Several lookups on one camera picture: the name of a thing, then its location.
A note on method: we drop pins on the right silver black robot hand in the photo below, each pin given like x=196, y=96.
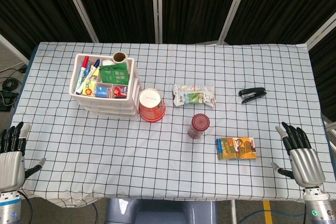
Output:
x=307, y=166

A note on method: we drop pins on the blue small packet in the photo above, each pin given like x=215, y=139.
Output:
x=103, y=91

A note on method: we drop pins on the black stapler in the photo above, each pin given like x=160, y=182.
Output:
x=252, y=94

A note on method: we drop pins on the orange blue cardboard box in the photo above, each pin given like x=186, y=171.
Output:
x=236, y=148

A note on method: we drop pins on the yellow lion snack packet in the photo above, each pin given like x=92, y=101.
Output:
x=89, y=89

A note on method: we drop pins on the blue-grey robot torso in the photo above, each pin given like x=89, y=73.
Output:
x=157, y=212

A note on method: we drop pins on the blue checkered tablecloth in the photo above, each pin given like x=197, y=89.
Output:
x=157, y=169

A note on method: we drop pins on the white green snack packet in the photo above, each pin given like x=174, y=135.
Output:
x=194, y=95

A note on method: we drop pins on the red small packet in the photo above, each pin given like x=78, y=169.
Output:
x=120, y=91

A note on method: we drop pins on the red-capped white marker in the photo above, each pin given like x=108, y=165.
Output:
x=82, y=73

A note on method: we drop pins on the blue-capped white marker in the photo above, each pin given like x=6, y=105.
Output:
x=96, y=63

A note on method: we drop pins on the black folding screen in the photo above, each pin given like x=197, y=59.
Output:
x=118, y=3

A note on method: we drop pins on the white table leg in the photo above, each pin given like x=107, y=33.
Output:
x=233, y=212

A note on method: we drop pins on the red thermos bottle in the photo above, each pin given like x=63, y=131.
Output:
x=199, y=125

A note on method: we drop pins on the orange paper cup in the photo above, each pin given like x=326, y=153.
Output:
x=151, y=103

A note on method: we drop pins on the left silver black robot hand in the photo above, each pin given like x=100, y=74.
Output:
x=10, y=166

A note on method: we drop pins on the white plastic drawer organizer frame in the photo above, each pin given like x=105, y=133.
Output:
x=131, y=98

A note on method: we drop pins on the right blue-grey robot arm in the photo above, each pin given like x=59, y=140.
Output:
x=319, y=205

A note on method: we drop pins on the green tea packet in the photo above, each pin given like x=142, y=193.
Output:
x=114, y=75

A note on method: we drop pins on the black power adapter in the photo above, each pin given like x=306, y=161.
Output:
x=6, y=100

